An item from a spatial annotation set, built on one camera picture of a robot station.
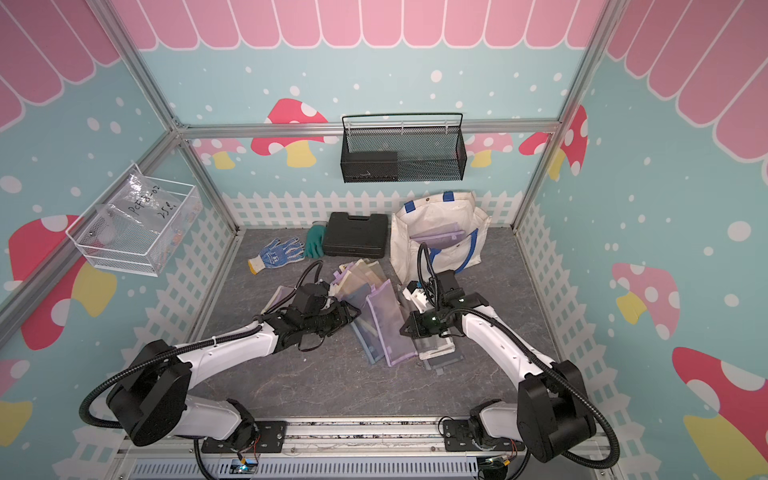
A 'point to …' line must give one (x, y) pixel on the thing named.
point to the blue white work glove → (277, 254)
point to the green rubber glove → (315, 240)
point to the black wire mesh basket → (403, 147)
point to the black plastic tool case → (358, 237)
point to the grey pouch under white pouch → (437, 362)
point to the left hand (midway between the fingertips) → (355, 319)
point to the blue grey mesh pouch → (366, 325)
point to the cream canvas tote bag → (433, 211)
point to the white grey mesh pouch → (432, 346)
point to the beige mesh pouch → (362, 272)
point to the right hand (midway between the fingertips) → (403, 328)
